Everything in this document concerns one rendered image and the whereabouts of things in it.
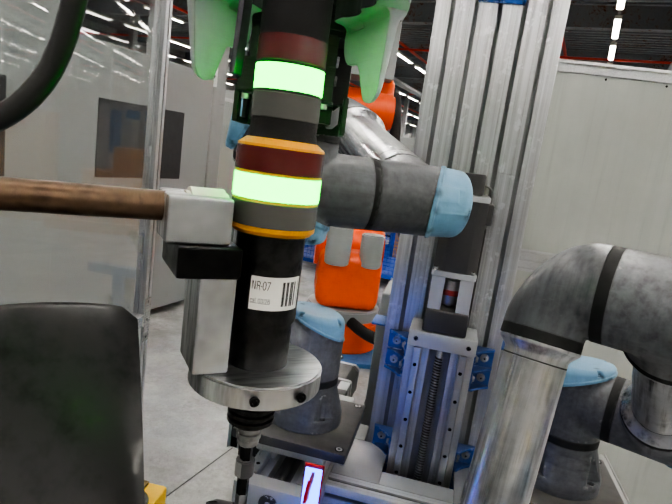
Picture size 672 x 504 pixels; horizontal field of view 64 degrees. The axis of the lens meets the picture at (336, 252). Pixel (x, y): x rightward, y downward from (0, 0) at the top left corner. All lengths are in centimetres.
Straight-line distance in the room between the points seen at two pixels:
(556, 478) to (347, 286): 328
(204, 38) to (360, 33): 8
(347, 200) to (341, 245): 356
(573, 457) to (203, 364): 89
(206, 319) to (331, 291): 397
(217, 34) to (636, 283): 50
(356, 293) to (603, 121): 258
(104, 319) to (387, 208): 28
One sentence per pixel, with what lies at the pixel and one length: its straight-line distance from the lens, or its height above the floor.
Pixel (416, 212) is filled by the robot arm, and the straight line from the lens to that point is 55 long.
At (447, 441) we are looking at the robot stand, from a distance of 119.
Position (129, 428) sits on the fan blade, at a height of 138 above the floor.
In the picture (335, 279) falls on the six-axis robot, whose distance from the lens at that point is 420.
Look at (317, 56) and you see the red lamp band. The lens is 27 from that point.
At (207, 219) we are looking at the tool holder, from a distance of 25.
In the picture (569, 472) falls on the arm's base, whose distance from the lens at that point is 110.
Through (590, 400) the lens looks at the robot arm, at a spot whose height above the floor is 122.
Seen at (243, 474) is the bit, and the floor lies 140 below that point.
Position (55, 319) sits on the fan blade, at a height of 144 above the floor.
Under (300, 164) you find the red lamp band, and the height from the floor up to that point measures 157.
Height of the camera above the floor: 158
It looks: 10 degrees down
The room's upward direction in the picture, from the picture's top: 8 degrees clockwise
